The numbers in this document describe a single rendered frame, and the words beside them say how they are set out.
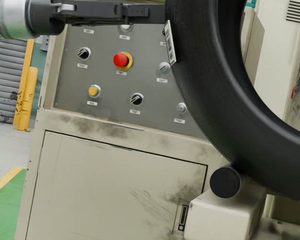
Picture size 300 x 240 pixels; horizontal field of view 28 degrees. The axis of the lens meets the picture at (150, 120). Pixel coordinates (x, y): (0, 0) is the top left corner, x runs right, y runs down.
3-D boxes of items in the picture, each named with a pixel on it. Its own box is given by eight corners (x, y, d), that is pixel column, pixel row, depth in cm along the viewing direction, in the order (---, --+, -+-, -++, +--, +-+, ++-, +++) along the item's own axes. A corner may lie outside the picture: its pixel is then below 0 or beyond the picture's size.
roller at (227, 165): (234, 170, 120) (243, 149, 120) (255, 180, 119) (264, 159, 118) (204, 190, 86) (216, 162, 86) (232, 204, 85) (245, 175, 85)
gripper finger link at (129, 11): (120, 8, 99) (114, 5, 96) (149, 8, 97) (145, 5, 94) (120, 17, 99) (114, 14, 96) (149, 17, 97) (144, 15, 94)
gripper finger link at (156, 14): (131, 5, 99) (130, 4, 98) (172, 5, 97) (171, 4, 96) (130, 23, 99) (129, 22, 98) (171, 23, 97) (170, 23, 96)
